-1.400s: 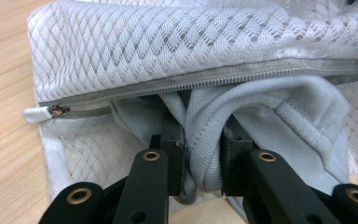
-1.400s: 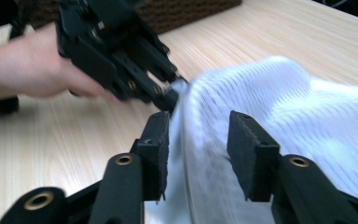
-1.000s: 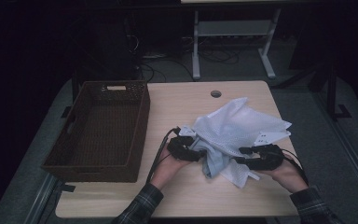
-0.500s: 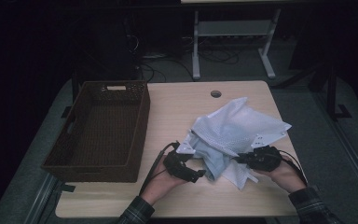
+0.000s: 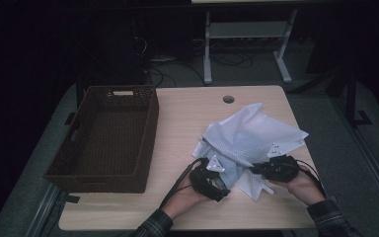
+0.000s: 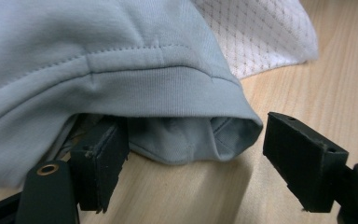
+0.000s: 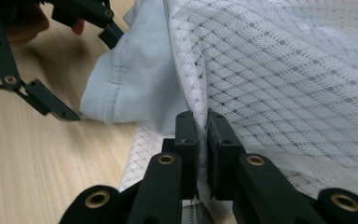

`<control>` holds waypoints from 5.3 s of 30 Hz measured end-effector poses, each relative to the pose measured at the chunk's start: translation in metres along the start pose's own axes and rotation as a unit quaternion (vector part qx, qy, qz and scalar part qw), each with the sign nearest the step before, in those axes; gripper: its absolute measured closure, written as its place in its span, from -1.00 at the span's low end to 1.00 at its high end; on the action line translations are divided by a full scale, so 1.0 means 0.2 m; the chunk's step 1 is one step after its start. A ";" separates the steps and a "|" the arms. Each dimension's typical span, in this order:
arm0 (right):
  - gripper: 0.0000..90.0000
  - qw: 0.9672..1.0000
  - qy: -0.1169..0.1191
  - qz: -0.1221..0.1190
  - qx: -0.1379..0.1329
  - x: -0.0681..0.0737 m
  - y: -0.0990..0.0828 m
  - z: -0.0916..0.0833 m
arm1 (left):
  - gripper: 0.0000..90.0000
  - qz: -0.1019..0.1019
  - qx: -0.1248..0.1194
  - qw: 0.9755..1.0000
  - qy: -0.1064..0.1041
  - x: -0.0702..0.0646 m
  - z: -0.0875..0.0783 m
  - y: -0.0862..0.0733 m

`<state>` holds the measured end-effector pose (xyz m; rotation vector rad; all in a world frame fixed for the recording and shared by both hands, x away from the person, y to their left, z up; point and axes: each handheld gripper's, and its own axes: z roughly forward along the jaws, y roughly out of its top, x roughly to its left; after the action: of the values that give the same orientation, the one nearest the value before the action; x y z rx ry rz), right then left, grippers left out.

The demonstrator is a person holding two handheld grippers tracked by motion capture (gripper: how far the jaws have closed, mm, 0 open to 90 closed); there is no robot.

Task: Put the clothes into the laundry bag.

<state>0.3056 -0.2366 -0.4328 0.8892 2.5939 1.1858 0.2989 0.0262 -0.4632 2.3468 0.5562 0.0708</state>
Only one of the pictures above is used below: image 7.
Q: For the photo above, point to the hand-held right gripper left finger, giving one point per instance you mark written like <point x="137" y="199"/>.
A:
<point x="188" y="155"/>

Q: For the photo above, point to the white mesh laundry bag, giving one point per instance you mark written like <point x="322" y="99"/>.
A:
<point x="276" y="77"/>

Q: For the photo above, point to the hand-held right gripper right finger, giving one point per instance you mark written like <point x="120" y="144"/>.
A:
<point x="222" y="155"/>

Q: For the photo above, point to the light blue garment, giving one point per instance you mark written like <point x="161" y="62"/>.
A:
<point x="136" y="77"/>

